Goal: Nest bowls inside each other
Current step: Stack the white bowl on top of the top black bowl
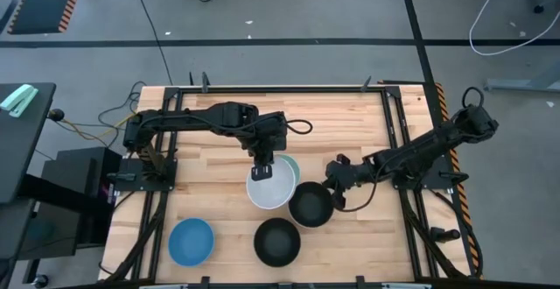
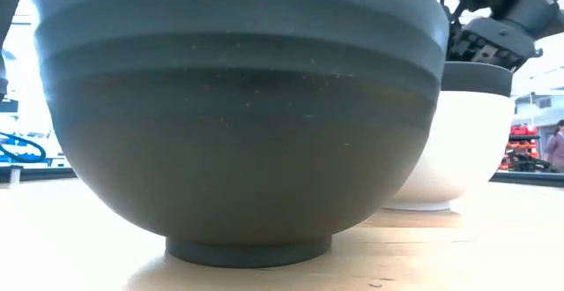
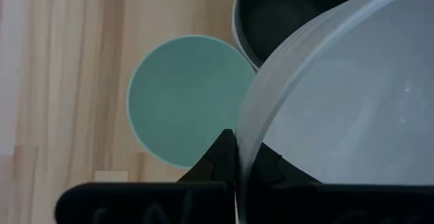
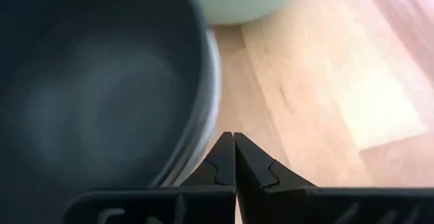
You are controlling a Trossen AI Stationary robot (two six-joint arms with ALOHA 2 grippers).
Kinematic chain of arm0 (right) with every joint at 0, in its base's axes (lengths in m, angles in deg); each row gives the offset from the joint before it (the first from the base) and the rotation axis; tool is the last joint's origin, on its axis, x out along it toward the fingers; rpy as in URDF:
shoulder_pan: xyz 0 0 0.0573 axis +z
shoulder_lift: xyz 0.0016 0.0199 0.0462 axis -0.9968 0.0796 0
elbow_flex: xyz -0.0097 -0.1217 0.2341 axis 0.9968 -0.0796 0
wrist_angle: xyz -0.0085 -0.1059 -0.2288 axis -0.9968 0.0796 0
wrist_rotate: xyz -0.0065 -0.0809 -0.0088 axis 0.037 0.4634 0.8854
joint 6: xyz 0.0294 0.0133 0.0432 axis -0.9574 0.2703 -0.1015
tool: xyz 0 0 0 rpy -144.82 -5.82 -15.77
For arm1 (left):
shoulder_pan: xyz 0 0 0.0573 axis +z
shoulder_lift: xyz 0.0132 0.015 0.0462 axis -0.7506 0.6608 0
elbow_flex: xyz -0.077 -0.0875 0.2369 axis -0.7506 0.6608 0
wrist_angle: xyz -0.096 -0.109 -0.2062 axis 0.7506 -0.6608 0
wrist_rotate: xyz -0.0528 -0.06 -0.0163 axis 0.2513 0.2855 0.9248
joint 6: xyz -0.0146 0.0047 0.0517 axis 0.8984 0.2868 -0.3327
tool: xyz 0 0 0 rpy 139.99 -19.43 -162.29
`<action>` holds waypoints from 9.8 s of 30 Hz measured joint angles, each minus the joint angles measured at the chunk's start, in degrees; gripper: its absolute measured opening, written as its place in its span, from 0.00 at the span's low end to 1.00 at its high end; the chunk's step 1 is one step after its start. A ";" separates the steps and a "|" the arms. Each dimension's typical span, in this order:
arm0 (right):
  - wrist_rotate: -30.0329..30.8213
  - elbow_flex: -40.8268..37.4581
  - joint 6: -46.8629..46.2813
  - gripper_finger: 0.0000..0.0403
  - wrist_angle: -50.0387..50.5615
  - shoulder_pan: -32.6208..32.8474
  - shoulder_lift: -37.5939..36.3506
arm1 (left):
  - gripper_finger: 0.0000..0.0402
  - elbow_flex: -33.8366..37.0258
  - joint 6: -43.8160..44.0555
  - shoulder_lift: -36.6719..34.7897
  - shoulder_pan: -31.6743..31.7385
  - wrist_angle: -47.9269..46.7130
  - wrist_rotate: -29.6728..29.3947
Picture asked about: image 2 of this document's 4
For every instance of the dark gray bowl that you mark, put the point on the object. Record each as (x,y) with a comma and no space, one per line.
(478,79)

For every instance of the white bowl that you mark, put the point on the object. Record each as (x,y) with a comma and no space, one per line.
(467,150)

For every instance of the large black bowl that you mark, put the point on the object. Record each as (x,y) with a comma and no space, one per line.
(242,150)

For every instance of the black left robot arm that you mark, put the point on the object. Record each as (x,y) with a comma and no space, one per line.
(9,0)

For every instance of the person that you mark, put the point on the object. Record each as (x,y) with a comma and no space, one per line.
(556,150)

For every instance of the dark background equipment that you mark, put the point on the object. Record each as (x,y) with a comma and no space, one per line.
(8,106)

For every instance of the blue background box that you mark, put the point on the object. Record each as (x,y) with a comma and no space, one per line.
(13,158)

